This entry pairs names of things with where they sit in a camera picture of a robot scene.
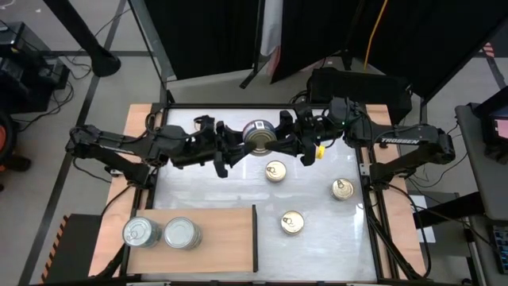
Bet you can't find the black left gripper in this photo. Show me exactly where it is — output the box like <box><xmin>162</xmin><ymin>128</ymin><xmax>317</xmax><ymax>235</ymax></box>
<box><xmin>170</xmin><ymin>114</ymin><xmax>260</xmax><ymax>179</ymax></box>

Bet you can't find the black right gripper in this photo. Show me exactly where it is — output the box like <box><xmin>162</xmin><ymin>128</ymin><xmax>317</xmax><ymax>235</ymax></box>
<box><xmin>263</xmin><ymin>106</ymin><xmax>347</xmax><ymax>168</ymax></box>

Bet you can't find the gold salmon can blue label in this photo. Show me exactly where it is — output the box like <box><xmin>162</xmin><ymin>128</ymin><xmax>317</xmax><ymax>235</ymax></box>
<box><xmin>264</xmin><ymin>160</ymin><xmax>287</xmax><ymax>184</ymax></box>
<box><xmin>279</xmin><ymin>210</ymin><xmax>306</xmax><ymax>236</ymax></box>
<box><xmin>329</xmin><ymin>177</ymin><xmax>356</xmax><ymax>202</ymax></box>
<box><xmin>241</xmin><ymin>118</ymin><xmax>278</xmax><ymax>157</ymax></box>

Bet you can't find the silver tuna can green label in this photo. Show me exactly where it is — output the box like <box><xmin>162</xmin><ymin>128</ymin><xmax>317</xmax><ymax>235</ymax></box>
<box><xmin>163</xmin><ymin>216</ymin><xmax>204</xmax><ymax>251</ymax></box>

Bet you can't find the teal can silver pull-tab lid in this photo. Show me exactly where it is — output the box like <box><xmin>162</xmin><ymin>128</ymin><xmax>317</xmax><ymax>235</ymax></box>
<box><xmin>121</xmin><ymin>216</ymin><xmax>164</xmax><ymax>249</ymax></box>

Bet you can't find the wooden shelf board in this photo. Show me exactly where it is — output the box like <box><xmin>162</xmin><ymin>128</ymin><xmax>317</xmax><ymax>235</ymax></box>
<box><xmin>126</xmin><ymin>207</ymin><xmax>255</xmax><ymax>275</ymax></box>

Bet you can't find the black curtain stand foot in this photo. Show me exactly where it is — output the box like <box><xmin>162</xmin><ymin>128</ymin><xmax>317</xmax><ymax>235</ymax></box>
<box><xmin>239</xmin><ymin>51</ymin><xmax>273</xmax><ymax>90</ymax></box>

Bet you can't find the black equipment case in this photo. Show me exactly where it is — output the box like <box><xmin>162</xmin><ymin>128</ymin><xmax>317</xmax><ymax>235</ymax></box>
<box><xmin>307</xmin><ymin>67</ymin><xmax>414</xmax><ymax>128</ymax></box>

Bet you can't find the white curtain with pink hem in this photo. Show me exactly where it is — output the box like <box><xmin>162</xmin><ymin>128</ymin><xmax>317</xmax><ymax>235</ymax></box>
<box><xmin>260</xmin><ymin>0</ymin><xmax>283</xmax><ymax>59</ymax></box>

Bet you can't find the black curtain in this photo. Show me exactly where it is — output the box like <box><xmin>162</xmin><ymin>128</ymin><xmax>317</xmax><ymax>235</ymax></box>
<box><xmin>271</xmin><ymin>0</ymin><xmax>508</xmax><ymax>100</ymax></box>
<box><xmin>143</xmin><ymin>0</ymin><xmax>265</xmax><ymax>80</ymax></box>

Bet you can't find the black stand with round base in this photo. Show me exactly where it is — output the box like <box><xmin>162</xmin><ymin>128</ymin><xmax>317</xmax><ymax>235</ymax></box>
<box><xmin>42</xmin><ymin>0</ymin><xmax>122</xmax><ymax>79</ymax></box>

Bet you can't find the white floor plate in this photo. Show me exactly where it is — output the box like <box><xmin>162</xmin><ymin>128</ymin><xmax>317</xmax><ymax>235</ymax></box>
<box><xmin>408</xmin><ymin>194</ymin><xmax>437</xmax><ymax>244</ymax></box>

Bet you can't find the black crossbar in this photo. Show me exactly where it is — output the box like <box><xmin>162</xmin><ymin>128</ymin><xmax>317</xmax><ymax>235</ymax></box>
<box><xmin>412</xmin><ymin>191</ymin><xmax>493</xmax><ymax>230</ymax></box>

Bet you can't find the black mat with orange stripes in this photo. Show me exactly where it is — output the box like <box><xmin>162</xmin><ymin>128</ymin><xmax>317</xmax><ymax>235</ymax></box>
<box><xmin>39</xmin><ymin>213</ymin><xmax>103</xmax><ymax>285</ymax></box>

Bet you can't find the grey side table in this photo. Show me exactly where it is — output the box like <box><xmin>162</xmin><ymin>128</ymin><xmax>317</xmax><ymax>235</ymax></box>
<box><xmin>454</xmin><ymin>102</ymin><xmax>508</xmax><ymax>223</ymax></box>

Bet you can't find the black monitor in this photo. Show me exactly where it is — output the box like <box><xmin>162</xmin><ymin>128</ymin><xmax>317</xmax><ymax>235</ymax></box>
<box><xmin>474</xmin><ymin>85</ymin><xmax>508</xmax><ymax>166</ymax></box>

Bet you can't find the black equipment rack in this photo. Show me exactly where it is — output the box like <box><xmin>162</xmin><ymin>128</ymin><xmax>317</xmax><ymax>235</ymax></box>
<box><xmin>0</xmin><ymin>21</ymin><xmax>71</xmax><ymax>114</ymax></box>

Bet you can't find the orange and black device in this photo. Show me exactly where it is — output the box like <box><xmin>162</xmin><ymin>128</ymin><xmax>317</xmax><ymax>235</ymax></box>
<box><xmin>0</xmin><ymin>110</ymin><xmax>33</xmax><ymax>192</ymax></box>

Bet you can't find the black keyboard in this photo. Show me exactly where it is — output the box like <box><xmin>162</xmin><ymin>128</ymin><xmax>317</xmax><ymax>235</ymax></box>
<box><xmin>490</xmin><ymin>224</ymin><xmax>508</xmax><ymax>275</ymax></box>

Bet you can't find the black aluminium table frame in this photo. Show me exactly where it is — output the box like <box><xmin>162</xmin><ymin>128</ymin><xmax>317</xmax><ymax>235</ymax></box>
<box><xmin>118</xmin><ymin>101</ymin><xmax>402</xmax><ymax>284</ymax></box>

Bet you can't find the grey metal post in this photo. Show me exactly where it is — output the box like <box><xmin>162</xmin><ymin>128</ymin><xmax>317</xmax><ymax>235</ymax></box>
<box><xmin>126</xmin><ymin>0</ymin><xmax>176</xmax><ymax>103</ymax></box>

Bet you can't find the yellow cable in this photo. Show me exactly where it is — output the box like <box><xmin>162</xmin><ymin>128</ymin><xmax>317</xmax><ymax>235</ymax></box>
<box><xmin>363</xmin><ymin>0</ymin><xmax>389</xmax><ymax>72</ymax></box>

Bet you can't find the black cable bundle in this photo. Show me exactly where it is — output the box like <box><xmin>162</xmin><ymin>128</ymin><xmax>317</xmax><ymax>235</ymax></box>
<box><xmin>363</xmin><ymin>186</ymin><xmax>433</xmax><ymax>281</ymax></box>

